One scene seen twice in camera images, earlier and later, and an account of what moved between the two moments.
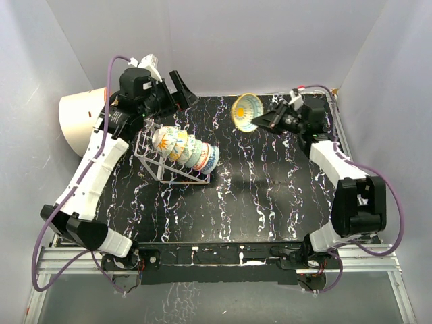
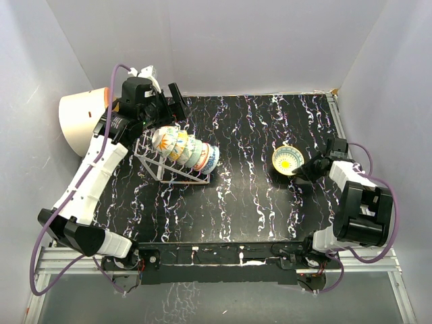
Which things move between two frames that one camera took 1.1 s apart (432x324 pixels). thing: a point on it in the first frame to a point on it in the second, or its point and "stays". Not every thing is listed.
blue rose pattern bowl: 213,160 stays
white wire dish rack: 160,167 stays
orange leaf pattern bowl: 163,139 stays
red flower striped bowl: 204,158 stays
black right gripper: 271,119 to 300,172
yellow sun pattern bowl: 246,108 to 286,158
